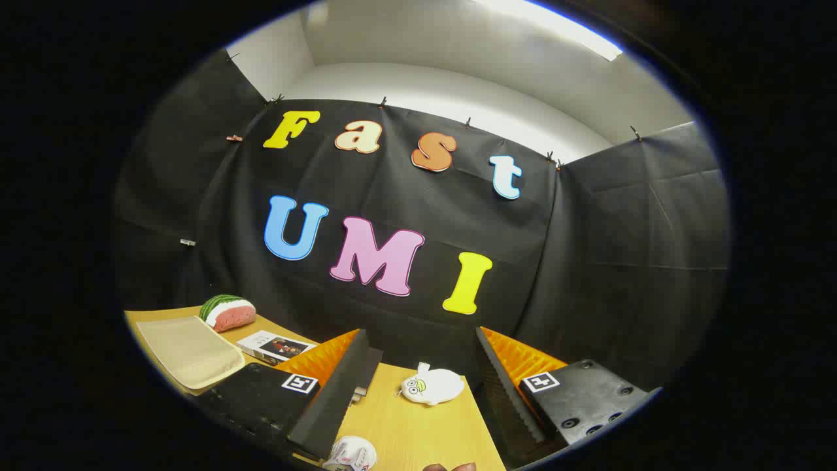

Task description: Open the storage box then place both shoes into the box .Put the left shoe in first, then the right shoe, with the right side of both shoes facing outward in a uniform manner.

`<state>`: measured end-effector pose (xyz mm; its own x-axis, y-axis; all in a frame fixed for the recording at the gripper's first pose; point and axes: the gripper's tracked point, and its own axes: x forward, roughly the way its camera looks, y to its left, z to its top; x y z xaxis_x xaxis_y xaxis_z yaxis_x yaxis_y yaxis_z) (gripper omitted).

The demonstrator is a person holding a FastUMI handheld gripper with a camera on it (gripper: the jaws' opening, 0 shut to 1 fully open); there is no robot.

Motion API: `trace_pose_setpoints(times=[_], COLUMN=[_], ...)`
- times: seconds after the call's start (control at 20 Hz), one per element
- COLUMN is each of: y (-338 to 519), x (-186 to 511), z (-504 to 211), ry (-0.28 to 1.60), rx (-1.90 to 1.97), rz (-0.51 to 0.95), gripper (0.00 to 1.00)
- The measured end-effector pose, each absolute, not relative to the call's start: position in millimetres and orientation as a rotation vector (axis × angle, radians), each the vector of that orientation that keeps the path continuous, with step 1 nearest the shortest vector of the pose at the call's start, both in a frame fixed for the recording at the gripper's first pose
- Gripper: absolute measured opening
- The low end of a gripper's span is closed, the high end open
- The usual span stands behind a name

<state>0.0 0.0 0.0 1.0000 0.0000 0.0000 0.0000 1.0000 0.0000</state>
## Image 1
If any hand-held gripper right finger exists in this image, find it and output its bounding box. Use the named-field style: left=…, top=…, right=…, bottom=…
left=472, top=325, right=662, bottom=468

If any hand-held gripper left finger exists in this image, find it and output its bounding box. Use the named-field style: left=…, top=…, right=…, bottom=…
left=193, top=327, right=386, bottom=466

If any white canvas shoe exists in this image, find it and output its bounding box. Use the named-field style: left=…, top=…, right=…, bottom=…
left=322, top=436, right=378, bottom=471

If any beige fabric storage box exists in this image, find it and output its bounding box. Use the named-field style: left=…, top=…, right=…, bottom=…
left=136, top=316, right=246, bottom=393

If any white plush toy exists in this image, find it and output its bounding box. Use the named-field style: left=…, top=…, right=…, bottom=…
left=400, top=362, right=465, bottom=406

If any white portrait cover book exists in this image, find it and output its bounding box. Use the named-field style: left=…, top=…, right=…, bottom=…
left=237, top=330, right=318, bottom=366

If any watermelon slice toy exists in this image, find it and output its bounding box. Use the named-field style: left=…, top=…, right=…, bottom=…
left=199, top=294, right=257, bottom=332

